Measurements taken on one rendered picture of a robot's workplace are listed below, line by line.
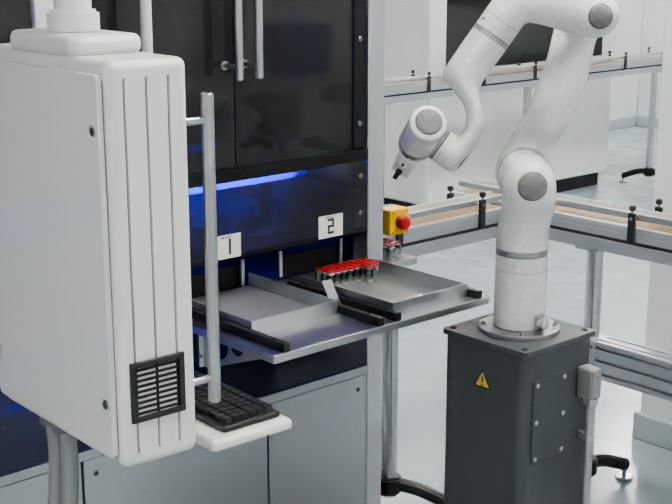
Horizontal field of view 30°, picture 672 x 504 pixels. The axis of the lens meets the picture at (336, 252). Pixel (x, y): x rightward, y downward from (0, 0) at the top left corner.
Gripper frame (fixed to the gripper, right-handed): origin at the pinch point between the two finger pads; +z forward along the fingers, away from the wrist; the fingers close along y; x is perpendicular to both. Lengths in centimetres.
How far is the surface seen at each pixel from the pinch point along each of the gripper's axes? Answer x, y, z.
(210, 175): 28, -46, -67
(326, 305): -2.5, -40.3, 0.2
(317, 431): -19, -60, 50
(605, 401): -114, 28, 182
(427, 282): -21.4, -16.1, 21.3
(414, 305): -20.4, -28.2, 2.1
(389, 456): -43, -49, 93
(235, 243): 24.6, -37.0, 10.6
